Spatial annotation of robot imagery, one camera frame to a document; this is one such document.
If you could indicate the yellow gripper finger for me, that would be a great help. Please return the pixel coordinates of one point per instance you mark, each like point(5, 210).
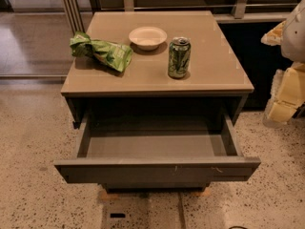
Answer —
point(274, 36)
point(287, 93)

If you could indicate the green soda can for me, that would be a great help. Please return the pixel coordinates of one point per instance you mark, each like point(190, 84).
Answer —
point(179, 57)

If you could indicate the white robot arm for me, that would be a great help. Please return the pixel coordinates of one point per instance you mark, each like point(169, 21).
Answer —
point(292, 45)

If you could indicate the open grey top drawer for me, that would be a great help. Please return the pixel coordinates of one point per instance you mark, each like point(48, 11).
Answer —
point(156, 151)

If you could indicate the white paper bowl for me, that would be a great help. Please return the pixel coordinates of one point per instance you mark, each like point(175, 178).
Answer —
point(147, 38)

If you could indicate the green chip bag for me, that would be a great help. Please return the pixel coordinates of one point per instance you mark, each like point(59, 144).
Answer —
point(113, 55)

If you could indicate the metal window frame post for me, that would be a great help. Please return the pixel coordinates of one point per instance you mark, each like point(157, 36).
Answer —
point(73, 15)

